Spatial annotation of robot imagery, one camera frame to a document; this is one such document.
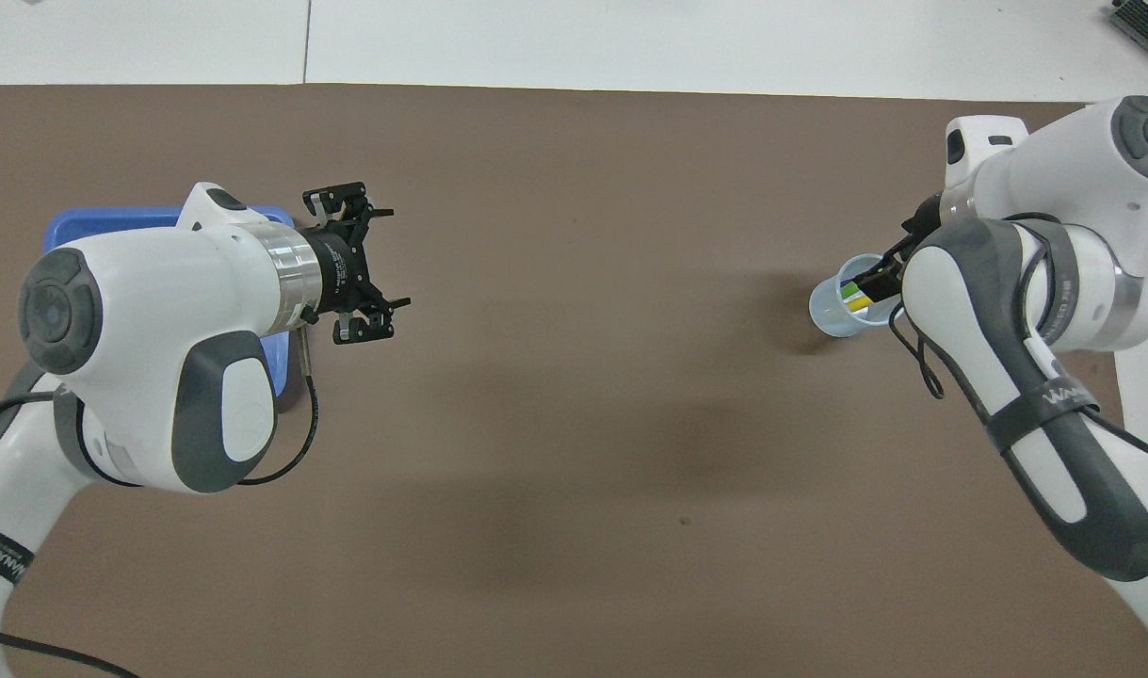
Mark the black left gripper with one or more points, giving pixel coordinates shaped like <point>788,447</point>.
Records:
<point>340,273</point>

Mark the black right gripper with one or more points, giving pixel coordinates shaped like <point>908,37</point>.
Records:
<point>924,221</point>

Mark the yellow pen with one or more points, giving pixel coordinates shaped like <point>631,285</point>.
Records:
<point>859,305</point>

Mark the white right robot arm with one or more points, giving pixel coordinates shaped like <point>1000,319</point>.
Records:
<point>1054,452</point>

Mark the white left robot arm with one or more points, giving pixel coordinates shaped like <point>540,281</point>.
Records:
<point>159,282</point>

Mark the blue plastic tray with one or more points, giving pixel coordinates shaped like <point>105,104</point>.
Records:
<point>112,221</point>

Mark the clear plastic cup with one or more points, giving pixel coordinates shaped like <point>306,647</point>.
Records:
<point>832,315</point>

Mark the brown table mat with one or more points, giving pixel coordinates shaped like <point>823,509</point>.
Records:
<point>574,424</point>

